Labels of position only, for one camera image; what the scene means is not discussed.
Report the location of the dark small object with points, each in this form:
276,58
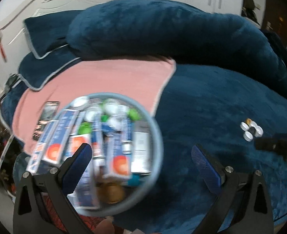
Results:
11,81

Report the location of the dark blue piped pillow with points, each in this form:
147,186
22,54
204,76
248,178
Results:
43,70
43,31

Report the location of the teal small item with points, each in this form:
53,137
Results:
136,181

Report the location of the pink bed sheet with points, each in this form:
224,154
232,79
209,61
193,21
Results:
109,78

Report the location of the dark hanging clothes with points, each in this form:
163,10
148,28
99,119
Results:
249,4

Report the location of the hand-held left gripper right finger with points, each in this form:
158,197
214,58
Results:
205,168

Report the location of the brown round lid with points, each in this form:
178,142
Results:
110,192

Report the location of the dark blue rolled quilt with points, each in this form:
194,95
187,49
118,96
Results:
158,29

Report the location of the dark printed packet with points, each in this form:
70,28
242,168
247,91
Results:
44,120

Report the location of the brown door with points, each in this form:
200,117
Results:
277,12

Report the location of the pile of white bottle caps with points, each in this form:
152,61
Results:
248,135

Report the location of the person's left hand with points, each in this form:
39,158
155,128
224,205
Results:
106,227

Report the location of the stack of toothpaste boxes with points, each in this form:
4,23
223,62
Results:
120,163

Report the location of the white plastic cap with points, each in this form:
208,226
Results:
91,114
109,107
116,124

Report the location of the white round lid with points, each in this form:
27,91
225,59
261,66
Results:
80,101

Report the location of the tan bottle cap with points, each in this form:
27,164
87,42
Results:
248,121

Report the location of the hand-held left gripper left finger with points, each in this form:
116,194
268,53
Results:
78,160

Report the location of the white grey carton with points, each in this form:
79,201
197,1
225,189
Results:
141,148

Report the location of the dark blue plush blanket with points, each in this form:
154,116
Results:
219,97

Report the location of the grey round plastic basin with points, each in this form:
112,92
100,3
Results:
159,141

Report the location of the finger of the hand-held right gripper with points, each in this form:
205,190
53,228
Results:
267,143

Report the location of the white carved headboard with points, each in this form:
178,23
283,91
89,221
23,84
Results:
60,4

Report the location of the green bottle cap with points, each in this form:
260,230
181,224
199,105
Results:
104,118
133,113
84,128

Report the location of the red hanging ornament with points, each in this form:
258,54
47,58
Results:
0,41

